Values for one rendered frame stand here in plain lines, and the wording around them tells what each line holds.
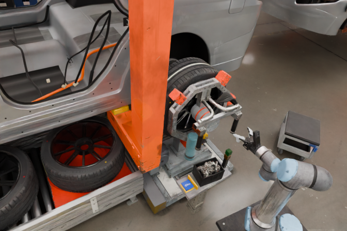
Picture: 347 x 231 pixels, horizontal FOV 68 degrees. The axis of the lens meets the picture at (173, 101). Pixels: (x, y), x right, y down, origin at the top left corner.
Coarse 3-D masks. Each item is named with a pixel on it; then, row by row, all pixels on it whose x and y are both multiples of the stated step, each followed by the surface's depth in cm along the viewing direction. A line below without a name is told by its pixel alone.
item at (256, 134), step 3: (255, 132) 177; (258, 132) 178; (255, 135) 177; (258, 135) 178; (255, 138) 178; (258, 138) 179; (255, 141) 179; (258, 141) 180; (255, 144) 179; (258, 144) 180
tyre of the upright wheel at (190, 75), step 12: (180, 60) 194; (192, 60) 195; (168, 72) 188; (180, 72) 185; (192, 72) 183; (204, 72) 185; (216, 72) 193; (168, 84) 183; (180, 84) 179; (168, 96) 180; (168, 108) 186; (216, 108) 223
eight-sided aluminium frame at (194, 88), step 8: (208, 80) 186; (216, 80) 187; (192, 88) 178; (200, 88) 179; (208, 88) 184; (224, 88) 195; (192, 96) 179; (176, 104) 181; (184, 104) 180; (224, 104) 210; (176, 112) 180; (216, 112) 219; (168, 120) 189; (176, 120) 186; (168, 128) 194; (176, 136) 198; (184, 136) 205
